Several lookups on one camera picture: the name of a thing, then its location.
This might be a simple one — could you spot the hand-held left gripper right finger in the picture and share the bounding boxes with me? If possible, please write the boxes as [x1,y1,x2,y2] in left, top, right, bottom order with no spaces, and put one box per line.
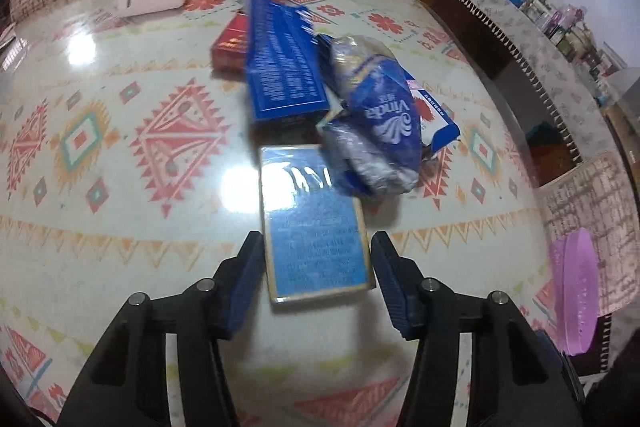
[370,231,586,427]

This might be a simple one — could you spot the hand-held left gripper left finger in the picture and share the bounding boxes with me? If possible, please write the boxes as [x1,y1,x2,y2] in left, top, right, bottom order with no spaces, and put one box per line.
[59,231,265,427]

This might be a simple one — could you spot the sideboard with patterned cloth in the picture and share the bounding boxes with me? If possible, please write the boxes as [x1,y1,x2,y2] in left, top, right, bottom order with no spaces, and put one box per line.
[425,0,640,168]

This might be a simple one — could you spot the dark red box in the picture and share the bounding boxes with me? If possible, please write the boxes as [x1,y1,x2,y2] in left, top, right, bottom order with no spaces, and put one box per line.
[210,9,251,72]

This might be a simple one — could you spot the long blue carton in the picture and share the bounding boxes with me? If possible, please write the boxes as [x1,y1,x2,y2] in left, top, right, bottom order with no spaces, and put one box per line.
[245,0,331,124]

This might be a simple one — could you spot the blue tissue pack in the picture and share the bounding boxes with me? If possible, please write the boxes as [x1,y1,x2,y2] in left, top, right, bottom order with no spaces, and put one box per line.
[315,34,426,196]

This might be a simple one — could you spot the purple plastic basket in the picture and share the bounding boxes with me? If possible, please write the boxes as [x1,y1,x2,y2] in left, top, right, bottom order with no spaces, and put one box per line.
[547,227,600,355]

